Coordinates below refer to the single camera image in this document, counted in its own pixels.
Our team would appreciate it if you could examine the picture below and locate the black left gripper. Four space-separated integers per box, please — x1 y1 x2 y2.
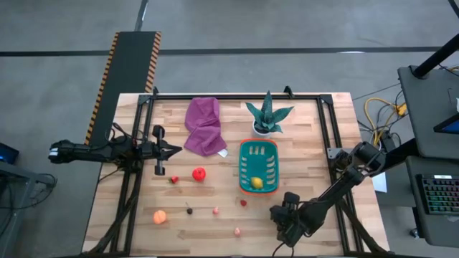
153 125 183 176

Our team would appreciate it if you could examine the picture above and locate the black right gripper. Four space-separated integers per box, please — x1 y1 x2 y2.
270 202 313 248

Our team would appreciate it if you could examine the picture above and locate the red toy apple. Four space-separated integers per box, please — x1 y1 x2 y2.
191 166 207 182

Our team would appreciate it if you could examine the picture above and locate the orange toy peach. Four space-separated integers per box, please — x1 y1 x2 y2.
152 209 168 225

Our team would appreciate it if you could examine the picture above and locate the purple cloth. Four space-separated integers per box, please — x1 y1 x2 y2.
184 97 229 158

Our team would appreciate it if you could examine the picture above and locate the teal basket with orange rim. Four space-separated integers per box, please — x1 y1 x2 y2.
238 138 280 196

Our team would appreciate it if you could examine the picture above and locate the white plant pot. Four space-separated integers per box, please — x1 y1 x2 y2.
252 120 273 139

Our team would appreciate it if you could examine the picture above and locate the hazard striped floor mat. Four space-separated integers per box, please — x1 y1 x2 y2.
84 31 162 146

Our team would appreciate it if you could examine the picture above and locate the green snake plant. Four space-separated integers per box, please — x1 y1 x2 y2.
245 90 295 134

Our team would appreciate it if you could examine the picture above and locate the white paper sheet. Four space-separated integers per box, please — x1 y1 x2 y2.
372 171 389 194

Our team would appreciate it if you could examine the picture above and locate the grey keyboard desk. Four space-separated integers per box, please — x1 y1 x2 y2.
404 156 459 249

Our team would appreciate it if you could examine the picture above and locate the grey side desk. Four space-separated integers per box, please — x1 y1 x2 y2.
0 161 57 258

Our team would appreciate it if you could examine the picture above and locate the backlit keyboard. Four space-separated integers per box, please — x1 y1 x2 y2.
420 174 459 216

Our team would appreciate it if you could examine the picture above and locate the grey cart top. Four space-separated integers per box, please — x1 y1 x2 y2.
397 65 459 158

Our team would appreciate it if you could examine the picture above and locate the dark tablet with blue screen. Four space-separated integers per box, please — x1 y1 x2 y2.
432 113 459 135

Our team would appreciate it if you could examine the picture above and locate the black stand pole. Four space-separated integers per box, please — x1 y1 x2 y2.
412 34 459 79

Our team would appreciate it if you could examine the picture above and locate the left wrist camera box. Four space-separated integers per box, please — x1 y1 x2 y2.
141 140 155 158

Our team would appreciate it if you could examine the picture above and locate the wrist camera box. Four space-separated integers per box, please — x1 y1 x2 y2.
283 191 301 209
141 140 155 158

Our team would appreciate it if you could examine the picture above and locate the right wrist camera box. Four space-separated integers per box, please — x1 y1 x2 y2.
283 191 301 209

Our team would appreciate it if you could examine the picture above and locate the black aluminium rig frame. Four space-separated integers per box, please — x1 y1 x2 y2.
82 85 392 258

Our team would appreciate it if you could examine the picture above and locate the yellow cable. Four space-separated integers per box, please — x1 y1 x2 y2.
364 97 408 146

